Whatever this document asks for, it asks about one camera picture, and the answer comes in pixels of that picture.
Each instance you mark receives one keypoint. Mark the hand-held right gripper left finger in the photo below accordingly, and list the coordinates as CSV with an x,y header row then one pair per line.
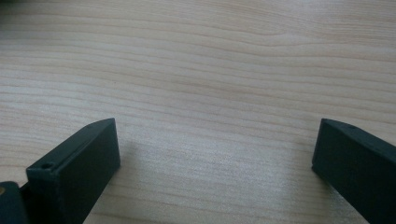
x,y
74,174

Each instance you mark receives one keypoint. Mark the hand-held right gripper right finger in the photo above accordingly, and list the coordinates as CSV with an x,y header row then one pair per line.
x,y
361,168

